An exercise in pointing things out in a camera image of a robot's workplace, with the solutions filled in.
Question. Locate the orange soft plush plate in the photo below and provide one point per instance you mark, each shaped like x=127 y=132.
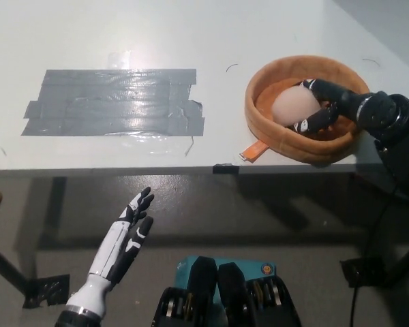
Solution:
x=310 y=150

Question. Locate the grey duct tape patch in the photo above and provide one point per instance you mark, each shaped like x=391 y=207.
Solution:
x=112 y=102

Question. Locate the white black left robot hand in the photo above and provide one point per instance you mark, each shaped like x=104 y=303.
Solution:
x=116 y=248

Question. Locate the black teal robot torso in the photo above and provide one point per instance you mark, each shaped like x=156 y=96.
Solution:
x=225 y=296

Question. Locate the white plush dumpling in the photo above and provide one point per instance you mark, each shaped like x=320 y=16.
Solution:
x=293 y=105

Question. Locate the black table leg with foot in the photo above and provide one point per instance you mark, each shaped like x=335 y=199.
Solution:
x=46 y=293
x=368 y=272

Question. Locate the black tape strip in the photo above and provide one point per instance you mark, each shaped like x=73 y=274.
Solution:
x=226 y=168

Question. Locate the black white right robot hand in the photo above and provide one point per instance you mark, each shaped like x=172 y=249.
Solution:
x=341 y=98

